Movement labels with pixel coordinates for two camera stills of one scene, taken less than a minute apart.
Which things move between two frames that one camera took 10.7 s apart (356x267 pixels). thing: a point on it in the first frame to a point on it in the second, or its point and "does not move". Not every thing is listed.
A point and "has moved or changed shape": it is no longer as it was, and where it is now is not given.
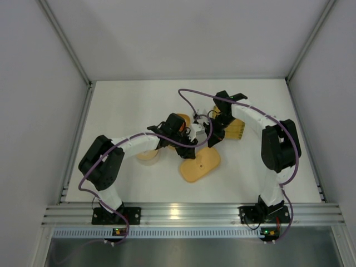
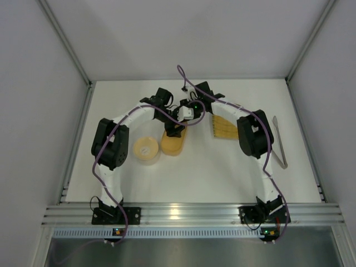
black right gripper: (213, 133) to (193, 105)
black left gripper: (184, 147) to (172, 126)
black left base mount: (102, 216) does not move
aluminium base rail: (195, 215) does not move
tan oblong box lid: (206, 160) has moved or changed shape
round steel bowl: (151, 162) does not move
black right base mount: (252, 214) does not move
